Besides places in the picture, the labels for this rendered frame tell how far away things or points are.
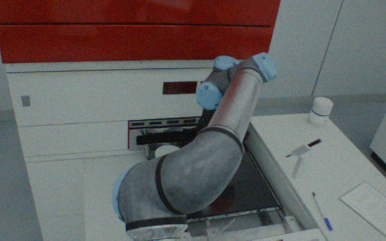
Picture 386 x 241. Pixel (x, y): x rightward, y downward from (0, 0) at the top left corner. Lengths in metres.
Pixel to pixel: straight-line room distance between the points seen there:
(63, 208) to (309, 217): 0.94
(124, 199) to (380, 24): 3.26
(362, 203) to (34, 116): 1.05
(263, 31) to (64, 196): 0.95
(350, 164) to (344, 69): 2.42
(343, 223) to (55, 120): 0.93
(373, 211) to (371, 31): 2.65
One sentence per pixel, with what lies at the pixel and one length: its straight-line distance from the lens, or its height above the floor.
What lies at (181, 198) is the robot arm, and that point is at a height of 1.25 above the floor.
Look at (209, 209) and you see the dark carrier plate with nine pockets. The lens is 1.06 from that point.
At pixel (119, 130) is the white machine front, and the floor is 0.94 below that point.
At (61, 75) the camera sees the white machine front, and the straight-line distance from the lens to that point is 1.14.
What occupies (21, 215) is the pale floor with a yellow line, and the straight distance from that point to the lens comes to 2.30.
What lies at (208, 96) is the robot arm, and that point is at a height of 1.22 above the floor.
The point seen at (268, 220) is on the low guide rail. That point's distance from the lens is 1.15.
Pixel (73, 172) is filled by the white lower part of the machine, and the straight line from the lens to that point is 1.37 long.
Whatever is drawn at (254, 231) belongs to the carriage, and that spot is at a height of 0.88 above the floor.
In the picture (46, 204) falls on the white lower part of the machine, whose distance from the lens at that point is 1.50.
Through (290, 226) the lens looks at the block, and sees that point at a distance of 1.08.
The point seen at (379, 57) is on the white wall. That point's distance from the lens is 3.86.
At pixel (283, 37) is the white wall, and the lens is 3.11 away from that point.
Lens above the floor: 1.69
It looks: 34 degrees down
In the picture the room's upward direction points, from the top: 8 degrees clockwise
